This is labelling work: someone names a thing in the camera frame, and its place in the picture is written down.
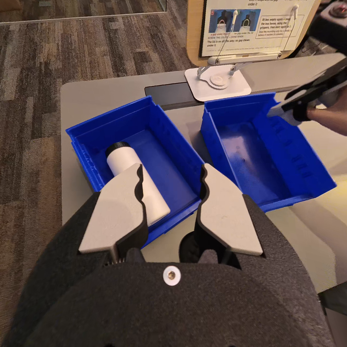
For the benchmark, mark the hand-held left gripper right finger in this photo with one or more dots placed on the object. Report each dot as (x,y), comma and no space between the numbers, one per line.
(227,217)

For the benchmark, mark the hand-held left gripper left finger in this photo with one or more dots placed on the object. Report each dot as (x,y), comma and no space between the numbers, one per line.
(113,217)

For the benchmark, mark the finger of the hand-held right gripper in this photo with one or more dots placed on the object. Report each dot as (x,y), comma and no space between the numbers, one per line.
(280,108)
(292,117)

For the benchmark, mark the white plastic bottle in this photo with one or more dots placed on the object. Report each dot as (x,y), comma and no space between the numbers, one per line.
(127,162)

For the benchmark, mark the blue plastic bin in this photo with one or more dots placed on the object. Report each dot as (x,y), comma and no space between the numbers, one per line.
(168,162)
(244,162)

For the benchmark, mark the black bottle lid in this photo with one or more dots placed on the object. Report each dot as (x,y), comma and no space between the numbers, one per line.
(116,147)

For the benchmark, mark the person's right hand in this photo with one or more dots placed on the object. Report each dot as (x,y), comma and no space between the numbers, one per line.
(333,116)

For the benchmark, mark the instruction board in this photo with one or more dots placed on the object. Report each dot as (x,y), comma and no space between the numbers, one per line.
(244,21)

